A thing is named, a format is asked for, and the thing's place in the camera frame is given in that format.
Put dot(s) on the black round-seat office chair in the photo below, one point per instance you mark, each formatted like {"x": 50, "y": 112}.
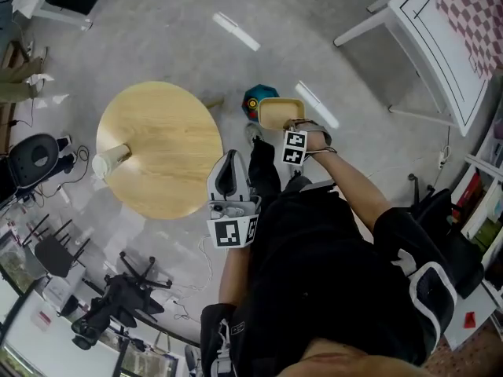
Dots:
{"x": 33, "y": 159}

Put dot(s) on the teal trash bin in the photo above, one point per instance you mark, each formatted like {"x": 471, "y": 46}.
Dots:
{"x": 264, "y": 91}

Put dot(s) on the white shelf unit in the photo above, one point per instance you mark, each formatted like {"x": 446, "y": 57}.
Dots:
{"x": 483, "y": 210}

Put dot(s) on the person's grey shoe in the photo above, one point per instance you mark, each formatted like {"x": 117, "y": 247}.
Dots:
{"x": 298, "y": 181}
{"x": 253, "y": 132}

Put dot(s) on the person's left forearm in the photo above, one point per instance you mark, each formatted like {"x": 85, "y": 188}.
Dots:
{"x": 233, "y": 277}

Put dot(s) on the pink checkered cloth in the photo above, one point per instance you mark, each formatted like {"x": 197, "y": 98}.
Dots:
{"x": 471, "y": 18}

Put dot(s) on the small red object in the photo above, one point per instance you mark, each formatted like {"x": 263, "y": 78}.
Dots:
{"x": 469, "y": 319}

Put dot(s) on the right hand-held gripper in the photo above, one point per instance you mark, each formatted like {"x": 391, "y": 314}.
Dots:
{"x": 294, "y": 147}

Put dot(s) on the white power strip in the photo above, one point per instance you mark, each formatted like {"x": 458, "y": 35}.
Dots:
{"x": 444, "y": 156}

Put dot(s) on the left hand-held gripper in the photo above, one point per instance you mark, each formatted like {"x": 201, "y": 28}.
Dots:
{"x": 232, "y": 232}

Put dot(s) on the white paper cup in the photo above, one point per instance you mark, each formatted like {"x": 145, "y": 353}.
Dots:
{"x": 107, "y": 162}

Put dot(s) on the beige container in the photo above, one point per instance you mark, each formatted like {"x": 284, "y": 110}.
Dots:
{"x": 280, "y": 113}

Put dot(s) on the round wooden table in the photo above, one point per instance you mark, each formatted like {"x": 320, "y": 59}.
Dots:
{"x": 161, "y": 147}

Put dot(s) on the person's black clothing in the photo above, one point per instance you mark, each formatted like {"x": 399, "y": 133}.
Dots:
{"x": 314, "y": 269}

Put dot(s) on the white rectangular table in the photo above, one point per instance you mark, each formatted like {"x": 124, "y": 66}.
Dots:
{"x": 432, "y": 49}

